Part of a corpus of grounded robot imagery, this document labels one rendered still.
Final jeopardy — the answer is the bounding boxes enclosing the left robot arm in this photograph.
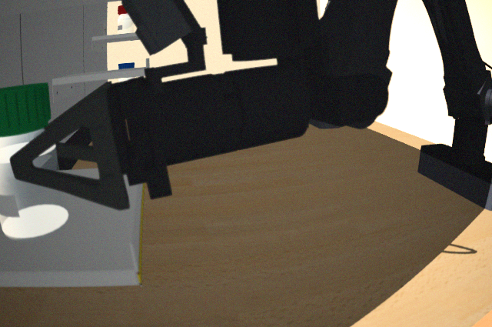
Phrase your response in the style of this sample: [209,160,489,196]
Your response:
[121,0,492,184]

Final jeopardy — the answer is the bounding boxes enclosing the white bottle with green cap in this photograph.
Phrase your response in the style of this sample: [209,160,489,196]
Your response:
[0,82,68,242]

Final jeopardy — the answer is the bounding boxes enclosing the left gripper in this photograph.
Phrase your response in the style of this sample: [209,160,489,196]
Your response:
[9,0,242,210]

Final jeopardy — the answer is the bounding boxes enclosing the bottle with dark blue cap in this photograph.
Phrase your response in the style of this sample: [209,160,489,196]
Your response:
[118,62,135,82]

